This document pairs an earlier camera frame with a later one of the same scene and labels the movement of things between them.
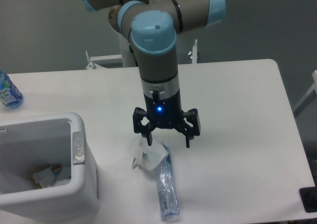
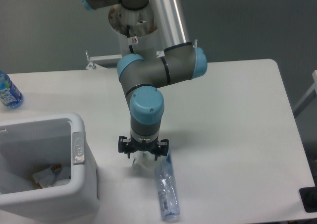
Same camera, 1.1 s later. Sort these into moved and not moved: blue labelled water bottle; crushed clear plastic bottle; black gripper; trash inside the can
Moved: black gripper
Not moved: crushed clear plastic bottle; blue labelled water bottle; trash inside the can
